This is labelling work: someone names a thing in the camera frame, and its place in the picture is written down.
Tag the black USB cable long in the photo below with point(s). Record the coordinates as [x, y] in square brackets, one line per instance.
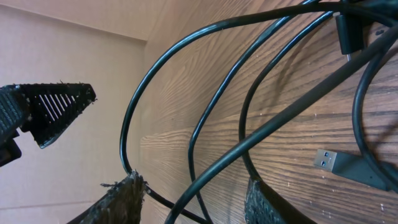
[298, 106]

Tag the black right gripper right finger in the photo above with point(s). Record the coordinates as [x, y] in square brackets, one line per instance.
[263, 205]

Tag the black USB cable short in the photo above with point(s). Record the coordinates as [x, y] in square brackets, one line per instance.
[177, 96]

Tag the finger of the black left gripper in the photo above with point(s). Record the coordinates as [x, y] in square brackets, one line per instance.
[44, 110]

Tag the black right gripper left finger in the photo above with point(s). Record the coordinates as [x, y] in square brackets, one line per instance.
[122, 203]

